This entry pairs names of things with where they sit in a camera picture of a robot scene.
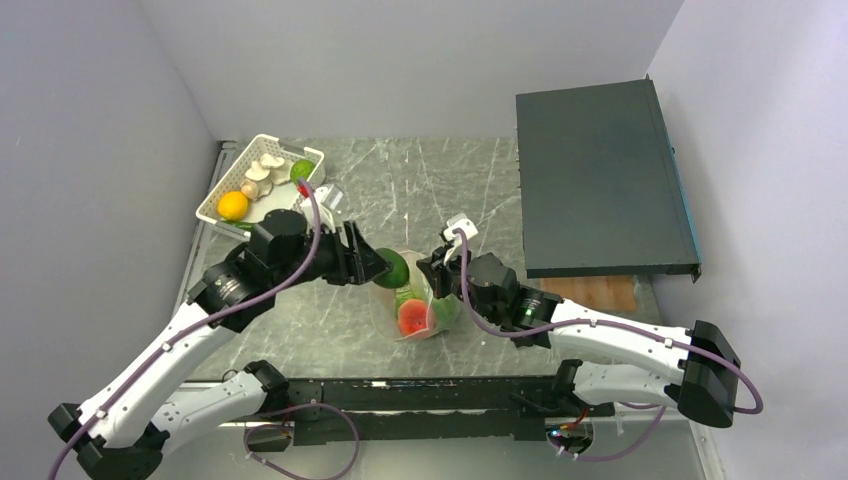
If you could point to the white perforated plastic basket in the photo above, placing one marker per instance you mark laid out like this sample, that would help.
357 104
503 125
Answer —
283 195

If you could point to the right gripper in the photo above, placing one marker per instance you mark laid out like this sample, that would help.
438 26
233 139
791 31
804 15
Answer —
436 271

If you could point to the yellow lemon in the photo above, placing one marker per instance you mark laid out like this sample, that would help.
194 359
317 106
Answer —
233 206

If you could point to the white mushroom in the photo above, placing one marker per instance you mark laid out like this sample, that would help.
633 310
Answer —
256 182
270 161

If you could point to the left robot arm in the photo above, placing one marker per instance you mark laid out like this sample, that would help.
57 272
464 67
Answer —
126 429

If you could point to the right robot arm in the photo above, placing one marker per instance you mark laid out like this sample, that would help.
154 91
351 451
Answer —
693 370

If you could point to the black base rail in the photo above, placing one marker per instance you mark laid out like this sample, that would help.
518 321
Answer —
518 407

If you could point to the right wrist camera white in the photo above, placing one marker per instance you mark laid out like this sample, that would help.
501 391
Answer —
459 230

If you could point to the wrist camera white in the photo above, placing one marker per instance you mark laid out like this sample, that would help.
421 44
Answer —
324 208
459 230

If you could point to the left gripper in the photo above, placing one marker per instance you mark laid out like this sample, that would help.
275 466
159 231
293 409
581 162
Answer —
365 263

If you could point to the dark green metal box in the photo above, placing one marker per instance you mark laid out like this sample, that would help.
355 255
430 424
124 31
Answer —
601 193

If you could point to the green lime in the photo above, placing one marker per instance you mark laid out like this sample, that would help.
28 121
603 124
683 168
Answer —
301 170

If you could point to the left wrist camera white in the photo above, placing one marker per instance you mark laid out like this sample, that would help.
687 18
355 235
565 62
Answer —
324 208

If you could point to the clear zip top bag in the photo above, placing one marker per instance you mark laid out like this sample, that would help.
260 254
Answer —
382 302

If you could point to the green lettuce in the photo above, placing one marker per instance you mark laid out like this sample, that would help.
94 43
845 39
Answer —
446 309

